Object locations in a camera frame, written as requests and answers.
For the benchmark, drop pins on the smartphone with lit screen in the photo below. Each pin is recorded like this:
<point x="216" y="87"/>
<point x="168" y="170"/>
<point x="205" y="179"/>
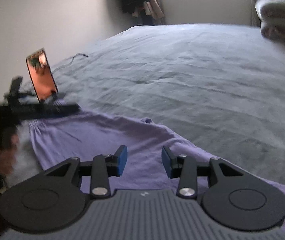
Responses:
<point x="41" y="76"/>

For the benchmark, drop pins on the purple t-shirt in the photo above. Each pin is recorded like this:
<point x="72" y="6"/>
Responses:
<point x="89" y="133"/>

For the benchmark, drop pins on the grey bed sheet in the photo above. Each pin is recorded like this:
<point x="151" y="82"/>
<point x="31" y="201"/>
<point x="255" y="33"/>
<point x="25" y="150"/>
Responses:
<point x="222" y="87"/>

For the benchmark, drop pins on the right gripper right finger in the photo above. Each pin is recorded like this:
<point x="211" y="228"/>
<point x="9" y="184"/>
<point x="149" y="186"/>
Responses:
<point x="223" y="178"/>

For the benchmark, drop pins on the black phone stand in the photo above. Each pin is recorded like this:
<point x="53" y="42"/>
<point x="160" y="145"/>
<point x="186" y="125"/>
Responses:
<point x="14" y="95"/>

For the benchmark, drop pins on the dark hanging clothes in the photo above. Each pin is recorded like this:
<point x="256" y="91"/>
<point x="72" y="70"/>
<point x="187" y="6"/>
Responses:
<point x="145" y="12"/>

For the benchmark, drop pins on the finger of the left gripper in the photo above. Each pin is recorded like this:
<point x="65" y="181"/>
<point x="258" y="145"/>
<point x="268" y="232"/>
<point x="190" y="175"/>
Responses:
<point x="45" y="109"/>
<point x="33" y="116"/>

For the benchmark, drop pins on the person's left hand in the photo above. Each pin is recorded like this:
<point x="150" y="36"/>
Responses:
<point x="7" y="157"/>

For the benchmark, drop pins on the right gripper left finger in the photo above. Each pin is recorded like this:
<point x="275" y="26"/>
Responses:
<point x="99" y="170"/>

